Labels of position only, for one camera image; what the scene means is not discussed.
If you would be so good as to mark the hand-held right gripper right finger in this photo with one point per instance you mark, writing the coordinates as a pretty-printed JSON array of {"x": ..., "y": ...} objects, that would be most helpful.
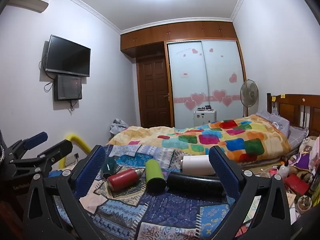
[{"x": 225, "y": 173}]

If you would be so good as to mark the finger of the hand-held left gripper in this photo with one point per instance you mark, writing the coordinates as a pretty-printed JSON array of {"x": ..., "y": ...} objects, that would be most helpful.
[
  {"x": 53, "y": 152},
  {"x": 37, "y": 139}
]

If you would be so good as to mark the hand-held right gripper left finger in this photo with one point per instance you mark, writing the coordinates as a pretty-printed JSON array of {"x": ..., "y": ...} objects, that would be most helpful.
[{"x": 90, "y": 168}]

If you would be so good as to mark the dark teal cup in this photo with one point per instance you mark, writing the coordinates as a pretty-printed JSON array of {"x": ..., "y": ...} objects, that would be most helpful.
[{"x": 110, "y": 166}]

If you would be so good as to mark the black cup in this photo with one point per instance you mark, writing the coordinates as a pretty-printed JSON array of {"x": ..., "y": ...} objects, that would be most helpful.
[{"x": 195, "y": 183}]

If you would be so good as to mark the green cup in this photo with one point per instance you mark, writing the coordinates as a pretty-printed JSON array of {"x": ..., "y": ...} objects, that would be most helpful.
[{"x": 154, "y": 175}]

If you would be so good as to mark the yellow foam pipe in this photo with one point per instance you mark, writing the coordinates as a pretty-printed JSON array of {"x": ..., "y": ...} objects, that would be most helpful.
[{"x": 75, "y": 141}]

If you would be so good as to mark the colourful checked blanket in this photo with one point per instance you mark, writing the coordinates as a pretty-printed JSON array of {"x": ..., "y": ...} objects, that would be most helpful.
[{"x": 225, "y": 140}]

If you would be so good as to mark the red bottle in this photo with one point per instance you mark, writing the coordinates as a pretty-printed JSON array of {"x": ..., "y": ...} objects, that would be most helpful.
[{"x": 122, "y": 179}]

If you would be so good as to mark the grey cloth pile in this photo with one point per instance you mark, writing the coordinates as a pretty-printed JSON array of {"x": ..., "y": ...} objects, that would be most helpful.
[{"x": 118, "y": 126}]

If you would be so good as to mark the white bottle with black cap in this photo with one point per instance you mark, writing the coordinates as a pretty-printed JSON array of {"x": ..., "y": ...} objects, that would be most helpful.
[{"x": 285, "y": 171}]

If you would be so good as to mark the red wallet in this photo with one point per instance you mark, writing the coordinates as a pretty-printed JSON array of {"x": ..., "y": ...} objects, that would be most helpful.
[{"x": 297, "y": 183}]

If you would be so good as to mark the blue patchwork blanket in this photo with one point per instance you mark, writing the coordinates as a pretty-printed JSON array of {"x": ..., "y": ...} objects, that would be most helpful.
[{"x": 160, "y": 212}]

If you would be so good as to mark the grey checked pillow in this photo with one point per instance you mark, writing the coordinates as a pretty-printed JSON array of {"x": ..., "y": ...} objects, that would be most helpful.
[{"x": 297, "y": 135}]

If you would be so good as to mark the standing fan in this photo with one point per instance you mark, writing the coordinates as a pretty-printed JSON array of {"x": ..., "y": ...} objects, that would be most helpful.
[{"x": 249, "y": 92}]

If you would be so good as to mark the round bowl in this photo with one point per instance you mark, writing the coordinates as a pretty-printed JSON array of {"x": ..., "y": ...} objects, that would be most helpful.
[{"x": 305, "y": 203}]

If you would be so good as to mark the wooden headboard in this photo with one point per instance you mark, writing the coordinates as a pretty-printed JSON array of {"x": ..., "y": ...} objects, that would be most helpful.
[{"x": 292, "y": 107}]

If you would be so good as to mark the brown wooden door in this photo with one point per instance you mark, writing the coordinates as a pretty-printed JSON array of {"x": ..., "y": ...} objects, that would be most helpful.
[{"x": 153, "y": 92}]

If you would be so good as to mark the wooden wardrobe with glass doors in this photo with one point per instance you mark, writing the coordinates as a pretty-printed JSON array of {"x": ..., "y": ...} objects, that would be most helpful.
[{"x": 205, "y": 75}]

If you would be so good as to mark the wall socket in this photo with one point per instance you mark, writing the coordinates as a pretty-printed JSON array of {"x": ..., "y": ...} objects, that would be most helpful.
[{"x": 72, "y": 158}]

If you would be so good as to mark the small wall monitor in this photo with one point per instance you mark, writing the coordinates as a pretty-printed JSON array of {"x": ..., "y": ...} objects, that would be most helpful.
[{"x": 68, "y": 87}]

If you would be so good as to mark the wall television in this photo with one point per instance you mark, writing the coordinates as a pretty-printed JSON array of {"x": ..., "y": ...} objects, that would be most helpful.
[{"x": 68, "y": 56}]

